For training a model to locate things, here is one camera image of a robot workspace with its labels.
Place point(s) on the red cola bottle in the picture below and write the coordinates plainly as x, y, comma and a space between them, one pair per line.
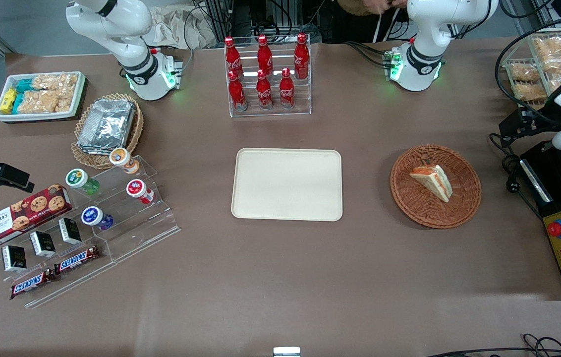
233, 57
301, 57
263, 91
236, 93
264, 55
286, 90

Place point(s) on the clear acrylic bottle stand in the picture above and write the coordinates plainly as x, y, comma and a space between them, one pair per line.
270, 111

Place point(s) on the beige crumpled cloth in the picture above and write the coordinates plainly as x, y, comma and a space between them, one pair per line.
176, 27

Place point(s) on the red Walkers cookie box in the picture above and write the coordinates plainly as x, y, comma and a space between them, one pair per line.
23, 215

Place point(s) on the white rectangular snack bin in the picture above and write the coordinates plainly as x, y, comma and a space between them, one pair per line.
37, 116

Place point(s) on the light woven wicker basket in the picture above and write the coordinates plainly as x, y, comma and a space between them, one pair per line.
134, 134

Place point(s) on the Snickers chocolate bar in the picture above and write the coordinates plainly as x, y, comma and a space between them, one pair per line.
32, 284
78, 259

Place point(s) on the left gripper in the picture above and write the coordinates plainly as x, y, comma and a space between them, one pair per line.
534, 118

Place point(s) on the beige plastic tray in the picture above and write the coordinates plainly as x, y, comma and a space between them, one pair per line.
286, 184

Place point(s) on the triangular sandwich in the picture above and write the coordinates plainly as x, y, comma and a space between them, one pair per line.
434, 182

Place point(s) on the green capped drink bottle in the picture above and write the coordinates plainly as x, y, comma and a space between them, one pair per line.
81, 180

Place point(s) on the teal snack packet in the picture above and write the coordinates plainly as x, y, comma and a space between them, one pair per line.
18, 102
26, 85

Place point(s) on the clear bag of rice crackers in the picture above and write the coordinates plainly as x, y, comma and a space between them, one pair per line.
56, 83
37, 102

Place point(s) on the stack of foil containers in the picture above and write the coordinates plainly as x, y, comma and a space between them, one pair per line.
107, 126

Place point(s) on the yellow snack packet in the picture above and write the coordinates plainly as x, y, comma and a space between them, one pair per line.
8, 100

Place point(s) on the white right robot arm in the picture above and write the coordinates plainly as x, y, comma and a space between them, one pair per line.
137, 59

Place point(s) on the orange capped drink bottle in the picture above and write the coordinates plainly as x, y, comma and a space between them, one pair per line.
123, 159

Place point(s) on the clear acrylic stepped stand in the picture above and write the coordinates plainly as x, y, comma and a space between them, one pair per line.
132, 233

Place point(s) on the clear bag of fried snacks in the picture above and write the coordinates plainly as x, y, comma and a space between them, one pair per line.
560, 64
548, 47
523, 72
528, 91

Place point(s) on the small black white box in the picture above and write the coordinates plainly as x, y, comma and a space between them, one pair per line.
14, 258
42, 244
70, 231

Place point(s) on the black countertop appliance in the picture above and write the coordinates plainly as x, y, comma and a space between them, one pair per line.
558, 188

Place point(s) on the round brown wicker basket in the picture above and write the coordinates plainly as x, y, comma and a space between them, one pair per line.
439, 210

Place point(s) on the red capped drink bottle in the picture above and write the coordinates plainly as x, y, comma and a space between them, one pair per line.
139, 190

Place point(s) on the blue capped drink bottle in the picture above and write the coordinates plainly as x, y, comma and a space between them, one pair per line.
95, 217

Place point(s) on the bystander hand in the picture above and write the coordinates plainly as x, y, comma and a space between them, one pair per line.
384, 5

